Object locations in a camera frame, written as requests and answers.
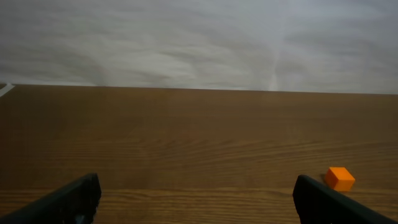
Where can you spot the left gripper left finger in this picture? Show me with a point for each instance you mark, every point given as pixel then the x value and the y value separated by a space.
pixel 68 202

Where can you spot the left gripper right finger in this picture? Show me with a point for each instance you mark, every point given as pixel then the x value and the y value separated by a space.
pixel 323 205

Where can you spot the orange cube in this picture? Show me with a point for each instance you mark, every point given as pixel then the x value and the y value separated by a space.
pixel 340 180

